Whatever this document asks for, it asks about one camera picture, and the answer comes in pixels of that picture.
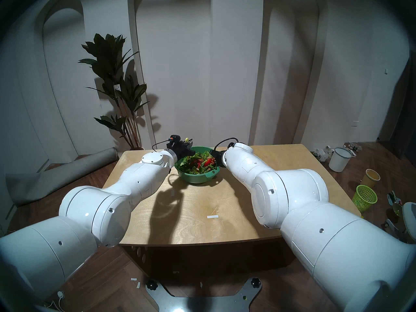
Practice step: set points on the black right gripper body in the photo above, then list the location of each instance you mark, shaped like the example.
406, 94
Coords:
219, 158

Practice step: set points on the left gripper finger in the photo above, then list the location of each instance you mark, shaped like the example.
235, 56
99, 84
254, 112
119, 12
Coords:
188, 146
188, 152

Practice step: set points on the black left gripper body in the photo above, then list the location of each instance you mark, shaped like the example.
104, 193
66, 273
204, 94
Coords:
175, 149

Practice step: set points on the green plastic salad bowl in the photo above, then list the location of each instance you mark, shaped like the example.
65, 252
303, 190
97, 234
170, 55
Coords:
198, 178

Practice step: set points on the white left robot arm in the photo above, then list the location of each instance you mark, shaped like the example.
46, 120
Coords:
97, 210

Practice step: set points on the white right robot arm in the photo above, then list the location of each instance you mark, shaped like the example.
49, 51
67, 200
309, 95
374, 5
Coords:
292, 191

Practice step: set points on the mixed lettuce tomato salad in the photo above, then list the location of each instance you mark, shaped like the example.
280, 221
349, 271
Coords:
195, 163

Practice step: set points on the crumpled white paper litter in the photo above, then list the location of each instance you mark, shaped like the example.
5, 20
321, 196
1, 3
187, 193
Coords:
321, 154

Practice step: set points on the tall potted plant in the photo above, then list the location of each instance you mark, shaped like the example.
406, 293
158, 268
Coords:
110, 61

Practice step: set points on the white bucket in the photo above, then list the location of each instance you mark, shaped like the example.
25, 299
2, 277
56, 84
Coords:
339, 162

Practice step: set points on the rolled grey mat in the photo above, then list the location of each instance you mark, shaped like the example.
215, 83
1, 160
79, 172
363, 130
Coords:
58, 178

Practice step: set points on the black base knob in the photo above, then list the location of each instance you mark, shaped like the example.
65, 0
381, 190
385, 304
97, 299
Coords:
151, 285
256, 282

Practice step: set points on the small litter pile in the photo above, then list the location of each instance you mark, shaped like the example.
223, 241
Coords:
352, 147

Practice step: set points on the green mesh basket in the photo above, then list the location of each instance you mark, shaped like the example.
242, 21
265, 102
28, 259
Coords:
364, 199

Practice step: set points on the yellow paper cup bin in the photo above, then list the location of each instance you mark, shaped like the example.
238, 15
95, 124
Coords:
370, 180

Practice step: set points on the green plastic item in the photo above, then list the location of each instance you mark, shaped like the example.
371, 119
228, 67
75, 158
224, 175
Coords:
397, 209

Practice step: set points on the white swivel chair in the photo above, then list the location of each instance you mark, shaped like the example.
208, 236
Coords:
410, 217

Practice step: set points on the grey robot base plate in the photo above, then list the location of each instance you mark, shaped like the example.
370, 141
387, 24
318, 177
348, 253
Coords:
208, 303

